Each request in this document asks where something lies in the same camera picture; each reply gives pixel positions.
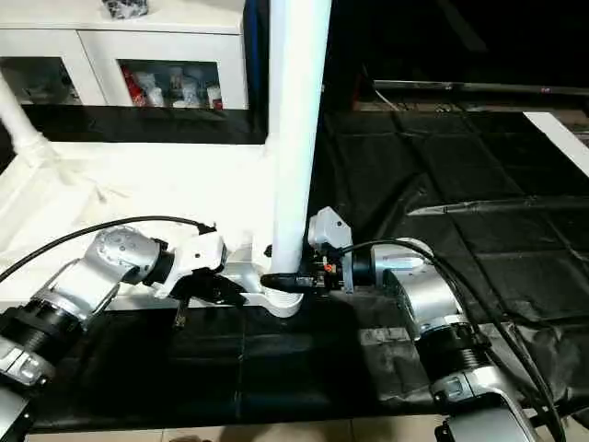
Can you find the white glass-door cabinet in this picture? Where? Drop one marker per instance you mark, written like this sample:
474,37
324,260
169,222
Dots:
69,41

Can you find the red white package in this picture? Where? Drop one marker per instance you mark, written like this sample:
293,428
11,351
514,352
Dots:
131,85

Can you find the dark left robot foot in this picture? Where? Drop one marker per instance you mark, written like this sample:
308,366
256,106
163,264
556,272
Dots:
188,435

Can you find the white board strip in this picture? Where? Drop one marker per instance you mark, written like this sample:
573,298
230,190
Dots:
561,138

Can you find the dark blue black cabinet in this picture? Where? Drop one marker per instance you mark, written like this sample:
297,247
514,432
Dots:
349,46

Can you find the black work mat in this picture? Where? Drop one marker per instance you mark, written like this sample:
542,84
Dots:
460,184

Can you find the black television screen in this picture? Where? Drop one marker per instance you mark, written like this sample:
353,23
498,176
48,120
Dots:
483,41

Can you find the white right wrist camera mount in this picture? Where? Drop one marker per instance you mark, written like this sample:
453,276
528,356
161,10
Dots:
329,228

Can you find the white plastic table top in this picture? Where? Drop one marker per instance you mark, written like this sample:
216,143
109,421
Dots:
138,184

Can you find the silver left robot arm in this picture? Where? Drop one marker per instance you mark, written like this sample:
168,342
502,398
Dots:
78,285

